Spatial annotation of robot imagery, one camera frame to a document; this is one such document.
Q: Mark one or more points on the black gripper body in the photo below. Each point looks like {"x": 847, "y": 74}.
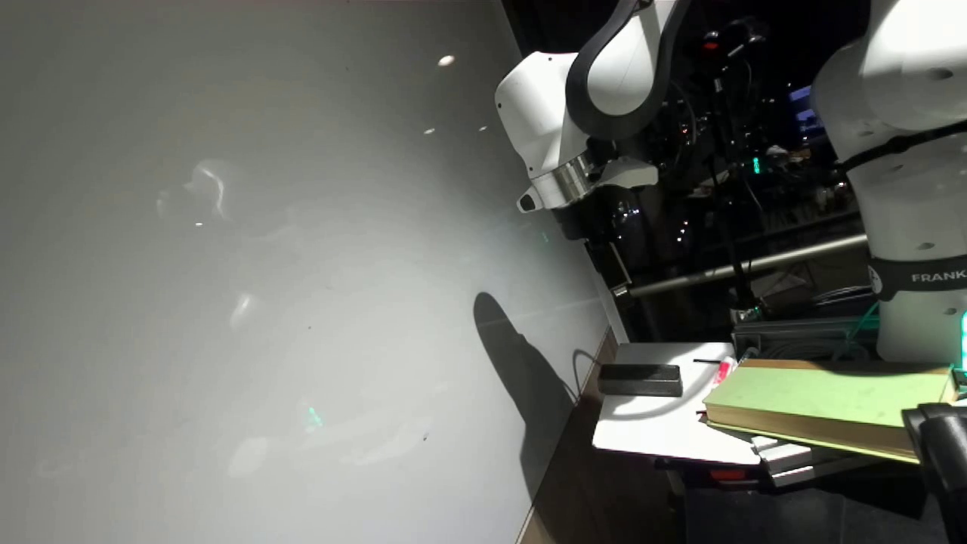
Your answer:
{"x": 605, "y": 214}

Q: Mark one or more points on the small blue screen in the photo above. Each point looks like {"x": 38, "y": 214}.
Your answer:
{"x": 801, "y": 113}

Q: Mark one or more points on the pink small item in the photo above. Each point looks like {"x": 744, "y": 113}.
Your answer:
{"x": 723, "y": 372}

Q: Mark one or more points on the white side table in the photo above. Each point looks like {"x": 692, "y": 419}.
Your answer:
{"x": 654, "y": 426}

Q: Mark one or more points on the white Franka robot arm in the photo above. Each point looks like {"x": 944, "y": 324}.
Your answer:
{"x": 908, "y": 90}

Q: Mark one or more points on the black rounded object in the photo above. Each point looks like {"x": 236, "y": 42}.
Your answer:
{"x": 941, "y": 462}

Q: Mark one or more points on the black felt whiteboard eraser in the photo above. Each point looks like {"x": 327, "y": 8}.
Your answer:
{"x": 641, "y": 379}

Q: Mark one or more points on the metal handrail bar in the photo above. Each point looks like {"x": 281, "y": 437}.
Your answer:
{"x": 744, "y": 264}

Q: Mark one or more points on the grey flat box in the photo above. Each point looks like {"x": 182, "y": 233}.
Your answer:
{"x": 795, "y": 333}

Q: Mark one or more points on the dark pen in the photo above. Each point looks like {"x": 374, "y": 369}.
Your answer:
{"x": 711, "y": 361}

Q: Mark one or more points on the green hardcover book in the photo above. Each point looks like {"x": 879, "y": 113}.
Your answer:
{"x": 826, "y": 398}

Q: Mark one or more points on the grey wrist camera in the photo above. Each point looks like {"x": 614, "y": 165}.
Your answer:
{"x": 562, "y": 186}

